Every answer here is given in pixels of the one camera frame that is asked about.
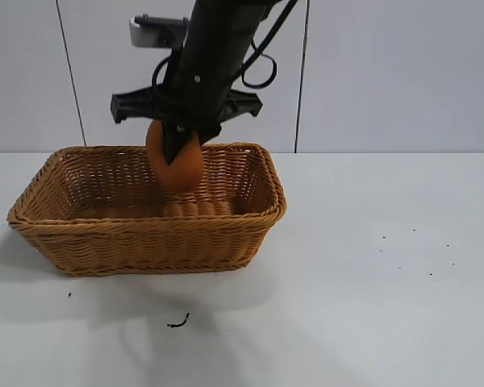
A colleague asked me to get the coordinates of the soft orange toy fruit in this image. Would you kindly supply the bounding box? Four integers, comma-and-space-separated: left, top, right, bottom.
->
144, 119, 206, 193

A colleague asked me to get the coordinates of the small black thread scrap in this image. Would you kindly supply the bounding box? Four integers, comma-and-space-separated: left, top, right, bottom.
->
166, 313, 191, 328

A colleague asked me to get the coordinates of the brown woven wicker basket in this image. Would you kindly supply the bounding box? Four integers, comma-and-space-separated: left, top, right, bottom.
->
6, 141, 288, 278

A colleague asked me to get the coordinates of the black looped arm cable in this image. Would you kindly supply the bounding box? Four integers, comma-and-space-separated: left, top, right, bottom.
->
230, 0, 300, 91

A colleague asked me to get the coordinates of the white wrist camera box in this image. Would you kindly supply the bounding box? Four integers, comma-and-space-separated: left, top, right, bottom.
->
130, 15, 190, 48

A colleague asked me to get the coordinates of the black short camera cable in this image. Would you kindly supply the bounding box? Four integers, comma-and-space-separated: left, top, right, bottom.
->
150, 54, 177, 97

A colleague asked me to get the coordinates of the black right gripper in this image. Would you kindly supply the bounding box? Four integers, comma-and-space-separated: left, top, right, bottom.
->
110, 42, 264, 166

